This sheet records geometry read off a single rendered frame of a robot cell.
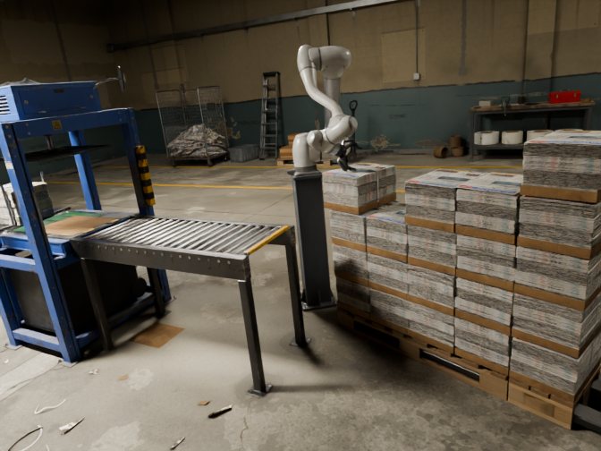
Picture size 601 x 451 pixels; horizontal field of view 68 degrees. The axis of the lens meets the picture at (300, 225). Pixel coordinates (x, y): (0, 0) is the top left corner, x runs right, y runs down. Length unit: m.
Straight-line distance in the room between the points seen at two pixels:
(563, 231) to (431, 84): 7.31
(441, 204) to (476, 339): 0.71
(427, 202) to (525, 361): 0.88
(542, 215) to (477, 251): 0.36
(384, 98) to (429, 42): 1.30
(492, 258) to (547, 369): 0.55
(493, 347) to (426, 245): 0.59
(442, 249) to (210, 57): 9.58
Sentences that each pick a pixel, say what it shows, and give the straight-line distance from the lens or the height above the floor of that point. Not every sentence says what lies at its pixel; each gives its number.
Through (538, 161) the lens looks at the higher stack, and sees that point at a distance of 2.09.
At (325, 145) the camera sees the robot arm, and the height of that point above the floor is 1.26.
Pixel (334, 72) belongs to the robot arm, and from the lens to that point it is 2.88.
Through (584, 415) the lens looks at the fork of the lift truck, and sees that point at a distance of 2.53.
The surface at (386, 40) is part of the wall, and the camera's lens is 9.44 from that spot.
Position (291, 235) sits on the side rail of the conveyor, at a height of 0.75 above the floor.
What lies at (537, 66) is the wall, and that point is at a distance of 8.94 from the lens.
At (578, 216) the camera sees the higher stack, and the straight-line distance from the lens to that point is 2.07.
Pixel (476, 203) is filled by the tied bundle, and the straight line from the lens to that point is 2.24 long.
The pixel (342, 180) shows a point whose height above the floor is 1.03.
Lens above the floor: 1.61
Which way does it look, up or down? 18 degrees down
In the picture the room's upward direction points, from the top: 6 degrees counter-clockwise
